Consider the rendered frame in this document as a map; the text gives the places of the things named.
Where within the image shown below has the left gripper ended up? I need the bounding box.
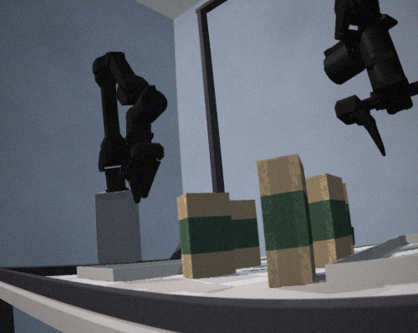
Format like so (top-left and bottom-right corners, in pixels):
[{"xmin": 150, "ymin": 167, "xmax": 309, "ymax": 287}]
[{"xmin": 334, "ymin": 49, "xmax": 418, "ymax": 156}]

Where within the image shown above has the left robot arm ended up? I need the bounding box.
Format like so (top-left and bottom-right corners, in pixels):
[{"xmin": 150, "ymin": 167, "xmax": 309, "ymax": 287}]
[{"xmin": 324, "ymin": 0, "xmax": 413, "ymax": 115}]

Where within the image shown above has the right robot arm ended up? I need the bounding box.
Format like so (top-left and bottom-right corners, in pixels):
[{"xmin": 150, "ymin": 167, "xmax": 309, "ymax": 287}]
[{"xmin": 93, "ymin": 52, "xmax": 167, "ymax": 192}]

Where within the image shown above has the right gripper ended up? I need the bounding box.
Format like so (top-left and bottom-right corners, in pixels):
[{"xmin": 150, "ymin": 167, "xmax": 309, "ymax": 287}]
[{"xmin": 120, "ymin": 127, "xmax": 164, "ymax": 203}]

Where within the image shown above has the long shallow white tray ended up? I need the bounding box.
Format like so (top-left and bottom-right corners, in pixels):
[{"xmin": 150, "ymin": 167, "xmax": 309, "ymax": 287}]
[
  {"xmin": 325, "ymin": 233, "xmax": 418, "ymax": 288},
  {"xmin": 77, "ymin": 259, "xmax": 182, "ymax": 281}
]

